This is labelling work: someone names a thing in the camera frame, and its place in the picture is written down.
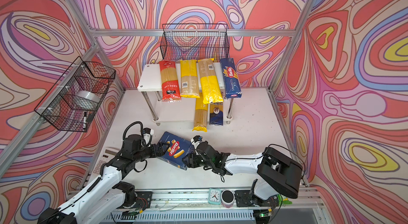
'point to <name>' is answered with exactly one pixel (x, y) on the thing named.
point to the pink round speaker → (227, 198)
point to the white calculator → (110, 148)
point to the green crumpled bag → (285, 200)
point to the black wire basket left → (57, 106)
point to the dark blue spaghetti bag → (216, 116)
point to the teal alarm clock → (214, 196)
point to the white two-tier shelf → (149, 85)
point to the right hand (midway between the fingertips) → (187, 162)
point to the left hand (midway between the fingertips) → (165, 145)
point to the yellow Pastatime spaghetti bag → (201, 115)
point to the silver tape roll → (86, 100)
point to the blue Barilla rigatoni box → (178, 148)
